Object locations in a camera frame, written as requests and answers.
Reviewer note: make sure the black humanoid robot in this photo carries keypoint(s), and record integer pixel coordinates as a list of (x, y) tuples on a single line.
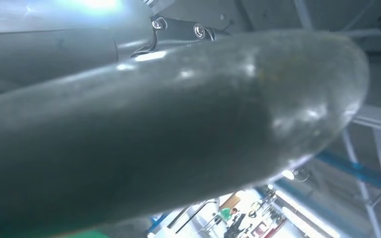
[(236, 226)]

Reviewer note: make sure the person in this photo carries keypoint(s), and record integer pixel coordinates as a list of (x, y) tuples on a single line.
[(226, 215)]

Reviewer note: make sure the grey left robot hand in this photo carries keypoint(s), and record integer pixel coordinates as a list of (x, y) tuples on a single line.
[(46, 42)]

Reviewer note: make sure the blue ceiling beam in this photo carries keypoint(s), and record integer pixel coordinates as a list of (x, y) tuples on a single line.
[(358, 170)]

